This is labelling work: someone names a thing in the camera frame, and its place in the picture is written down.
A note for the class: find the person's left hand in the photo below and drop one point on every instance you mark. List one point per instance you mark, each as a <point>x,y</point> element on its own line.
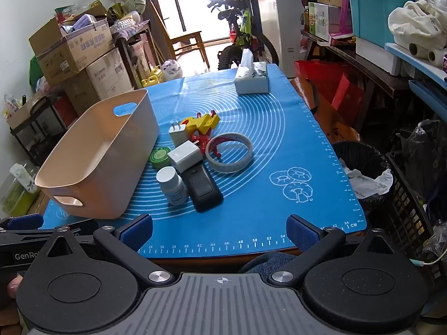
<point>14,287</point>

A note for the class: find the beige plastic basket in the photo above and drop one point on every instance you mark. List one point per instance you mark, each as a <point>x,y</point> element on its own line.
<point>104,167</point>

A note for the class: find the yellow detergent bottle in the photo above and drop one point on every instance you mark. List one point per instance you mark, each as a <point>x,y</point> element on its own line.
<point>152,78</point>

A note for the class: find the black trash bin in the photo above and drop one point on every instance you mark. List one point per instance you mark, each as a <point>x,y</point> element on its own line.
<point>359,157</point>

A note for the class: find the white pronged charger plug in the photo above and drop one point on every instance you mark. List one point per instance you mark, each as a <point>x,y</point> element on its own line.
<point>176,133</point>

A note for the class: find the plain brown cardboard box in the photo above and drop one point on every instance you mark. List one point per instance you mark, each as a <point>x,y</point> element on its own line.
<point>82,92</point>

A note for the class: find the green container with clear lid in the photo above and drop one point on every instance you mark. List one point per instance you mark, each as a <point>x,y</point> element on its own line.
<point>14,199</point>

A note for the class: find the green and white carton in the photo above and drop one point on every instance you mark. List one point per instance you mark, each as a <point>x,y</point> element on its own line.
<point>323,21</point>

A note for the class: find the white refrigerator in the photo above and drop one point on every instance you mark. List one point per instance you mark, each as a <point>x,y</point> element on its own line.
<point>279,17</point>

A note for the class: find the large taped cardboard box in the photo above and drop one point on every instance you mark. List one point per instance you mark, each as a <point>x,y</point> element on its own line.
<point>108,76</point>

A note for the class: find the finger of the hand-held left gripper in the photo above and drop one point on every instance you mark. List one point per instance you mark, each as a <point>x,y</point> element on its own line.
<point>24,221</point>

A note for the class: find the teal storage bin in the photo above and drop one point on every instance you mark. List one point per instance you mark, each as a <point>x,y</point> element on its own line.
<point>373,10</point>

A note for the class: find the yellow red toy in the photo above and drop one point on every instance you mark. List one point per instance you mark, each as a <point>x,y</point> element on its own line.
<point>200,140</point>

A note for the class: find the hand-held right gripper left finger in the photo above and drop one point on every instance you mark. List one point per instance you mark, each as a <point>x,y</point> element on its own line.
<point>134,233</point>

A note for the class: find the wooden chair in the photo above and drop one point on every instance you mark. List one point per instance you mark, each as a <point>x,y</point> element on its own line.
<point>188,38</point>

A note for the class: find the red paper bag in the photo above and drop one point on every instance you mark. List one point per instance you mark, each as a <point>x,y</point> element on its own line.
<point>324,80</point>

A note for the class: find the green and black bicycle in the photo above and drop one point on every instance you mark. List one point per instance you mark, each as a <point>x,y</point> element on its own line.
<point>241,35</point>

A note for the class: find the dark plastic bag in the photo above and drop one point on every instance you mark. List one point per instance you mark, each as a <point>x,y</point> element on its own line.
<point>424,150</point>

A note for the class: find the open brown cardboard box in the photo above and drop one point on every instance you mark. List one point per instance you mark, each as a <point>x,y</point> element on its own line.
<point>76,50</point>

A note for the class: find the dark wooden shelf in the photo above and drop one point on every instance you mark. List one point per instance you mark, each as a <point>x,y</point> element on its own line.
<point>377,83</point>

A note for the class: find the cooking oil bottle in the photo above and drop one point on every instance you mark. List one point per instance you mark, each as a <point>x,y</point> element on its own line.
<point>306,21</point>

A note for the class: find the small cloth-covered side table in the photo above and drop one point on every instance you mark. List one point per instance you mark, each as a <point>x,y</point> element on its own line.
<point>134,38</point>

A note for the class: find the black metal rack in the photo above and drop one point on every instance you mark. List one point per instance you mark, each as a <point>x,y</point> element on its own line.
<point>35,129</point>

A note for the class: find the white patterned towel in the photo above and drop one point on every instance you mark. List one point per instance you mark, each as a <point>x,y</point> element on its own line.
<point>24,176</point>

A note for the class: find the yellow toy launcher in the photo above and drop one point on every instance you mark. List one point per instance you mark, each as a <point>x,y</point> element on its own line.
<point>202,123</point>

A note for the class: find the white foam box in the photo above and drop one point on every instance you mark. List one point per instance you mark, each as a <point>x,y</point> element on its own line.
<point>375,56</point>

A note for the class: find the white cloth bag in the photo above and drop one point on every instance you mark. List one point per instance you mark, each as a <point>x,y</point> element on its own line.
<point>415,21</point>

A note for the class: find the tissue box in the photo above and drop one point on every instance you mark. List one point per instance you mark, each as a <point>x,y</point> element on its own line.
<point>252,82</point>

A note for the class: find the blue silicone mat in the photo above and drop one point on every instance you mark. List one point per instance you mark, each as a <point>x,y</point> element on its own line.
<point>265,139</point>

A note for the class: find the orange paper bag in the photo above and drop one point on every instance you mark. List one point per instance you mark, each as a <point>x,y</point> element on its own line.
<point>328,122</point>

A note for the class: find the black remote control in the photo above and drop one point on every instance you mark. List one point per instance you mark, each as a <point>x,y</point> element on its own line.
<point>202,190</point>

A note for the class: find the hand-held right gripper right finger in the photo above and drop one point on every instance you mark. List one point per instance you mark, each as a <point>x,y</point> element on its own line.
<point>303,233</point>

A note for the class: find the person's leg in jeans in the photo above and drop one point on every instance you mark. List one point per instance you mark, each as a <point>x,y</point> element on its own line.
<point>269,261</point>

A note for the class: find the white cube charger plug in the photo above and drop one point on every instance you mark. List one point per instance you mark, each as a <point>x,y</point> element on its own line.
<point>183,155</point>

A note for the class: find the black plastic crate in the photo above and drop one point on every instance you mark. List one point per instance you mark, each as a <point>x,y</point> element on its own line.
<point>408,209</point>

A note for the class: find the white plastic bag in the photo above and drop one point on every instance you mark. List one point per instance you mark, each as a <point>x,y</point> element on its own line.
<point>171,69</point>

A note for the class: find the green round tin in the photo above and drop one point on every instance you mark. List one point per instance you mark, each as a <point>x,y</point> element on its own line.
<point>160,157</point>

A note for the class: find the white pill bottle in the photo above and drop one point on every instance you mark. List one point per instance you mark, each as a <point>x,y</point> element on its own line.
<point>173,188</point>

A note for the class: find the grey tape roll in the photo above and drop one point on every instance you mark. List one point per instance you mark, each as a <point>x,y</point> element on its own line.
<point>228,168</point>

